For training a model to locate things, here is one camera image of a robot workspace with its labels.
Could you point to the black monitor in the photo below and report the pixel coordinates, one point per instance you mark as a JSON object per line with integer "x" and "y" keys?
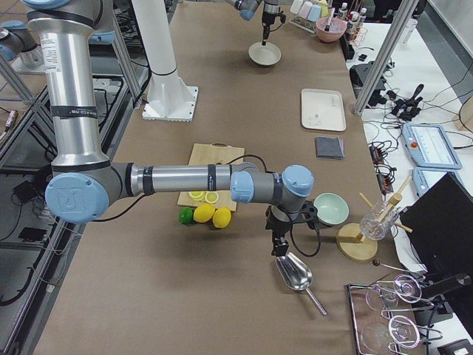
{"x": 441, "y": 223}

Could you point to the grey folded cloth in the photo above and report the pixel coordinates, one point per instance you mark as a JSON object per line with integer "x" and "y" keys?
{"x": 331, "y": 148}

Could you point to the pink cup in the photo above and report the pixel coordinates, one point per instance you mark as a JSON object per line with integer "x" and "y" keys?
{"x": 305, "y": 9}

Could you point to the metal scoop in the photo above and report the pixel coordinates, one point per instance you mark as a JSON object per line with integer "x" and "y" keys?
{"x": 298, "y": 277}

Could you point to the aluminium frame post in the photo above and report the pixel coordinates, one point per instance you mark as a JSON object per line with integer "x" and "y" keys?
{"x": 405, "y": 12}

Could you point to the lemon slice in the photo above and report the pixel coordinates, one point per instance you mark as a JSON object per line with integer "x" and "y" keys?
{"x": 197, "y": 195}
{"x": 211, "y": 197}

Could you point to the blue teach pendant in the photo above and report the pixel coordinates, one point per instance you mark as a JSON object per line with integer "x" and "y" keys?
{"x": 430, "y": 147}
{"x": 425, "y": 178}

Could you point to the metal muddler tool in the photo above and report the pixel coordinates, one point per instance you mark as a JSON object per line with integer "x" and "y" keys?
{"x": 329, "y": 19}

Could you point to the beige rectangular tray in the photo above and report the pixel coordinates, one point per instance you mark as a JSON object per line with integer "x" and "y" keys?
{"x": 322, "y": 109}

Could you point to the yellow cup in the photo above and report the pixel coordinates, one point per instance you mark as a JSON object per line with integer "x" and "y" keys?
{"x": 324, "y": 8}

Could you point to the white cup rack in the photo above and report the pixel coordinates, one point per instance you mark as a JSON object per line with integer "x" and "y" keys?
{"x": 305, "y": 24}

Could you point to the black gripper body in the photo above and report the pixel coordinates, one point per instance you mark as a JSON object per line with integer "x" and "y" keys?
{"x": 278, "y": 226}
{"x": 267, "y": 11}

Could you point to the wooden cutting board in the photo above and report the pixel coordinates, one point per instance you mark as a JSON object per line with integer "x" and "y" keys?
{"x": 203, "y": 154}

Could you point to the wire glass rack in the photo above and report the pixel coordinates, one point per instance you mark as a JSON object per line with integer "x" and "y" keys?
{"x": 381, "y": 315}

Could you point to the blue cup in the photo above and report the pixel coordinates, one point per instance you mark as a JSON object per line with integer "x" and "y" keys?
{"x": 314, "y": 13}

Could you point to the green lime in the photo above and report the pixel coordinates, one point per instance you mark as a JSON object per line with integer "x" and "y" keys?
{"x": 186, "y": 215}

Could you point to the bottles in copper wire basket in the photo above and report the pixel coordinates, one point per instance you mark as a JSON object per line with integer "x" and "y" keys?
{"x": 353, "y": 14}

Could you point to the white cup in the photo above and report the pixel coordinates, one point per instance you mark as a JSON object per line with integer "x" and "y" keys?
{"x": 296, "y": 6}

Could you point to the pink bowl with ice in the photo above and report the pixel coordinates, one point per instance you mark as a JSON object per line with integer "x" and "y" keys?
{"x": 335, "y": 32}

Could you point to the crystal glass on stand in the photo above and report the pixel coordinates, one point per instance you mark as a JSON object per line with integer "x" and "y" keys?
{"x": 378, "y": 220}

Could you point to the mint green bowl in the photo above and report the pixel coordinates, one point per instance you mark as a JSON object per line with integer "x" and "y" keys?
{"x": 331, "y": 209}

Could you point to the white pillar with base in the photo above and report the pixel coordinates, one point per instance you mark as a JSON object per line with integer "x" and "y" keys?
{"x": 168, "y": 96}

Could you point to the black stand device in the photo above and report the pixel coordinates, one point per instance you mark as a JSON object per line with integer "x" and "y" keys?
{"x": 358, "y": 77}

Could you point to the yellow lemon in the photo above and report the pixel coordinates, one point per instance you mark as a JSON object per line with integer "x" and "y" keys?
{"x": 222, "y": 217}
{"x": 203, "y": 213}

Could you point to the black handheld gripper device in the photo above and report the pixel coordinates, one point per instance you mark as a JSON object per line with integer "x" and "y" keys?
{"x": 406, "y": 108}

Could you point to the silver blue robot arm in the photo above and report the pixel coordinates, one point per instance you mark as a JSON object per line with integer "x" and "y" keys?
{"x": 85, "y": 182}
{"x": 271, "y": 11}

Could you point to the round beige plate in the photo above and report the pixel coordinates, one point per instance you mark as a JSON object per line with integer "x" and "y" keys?
{"x": 265, "y": 55}

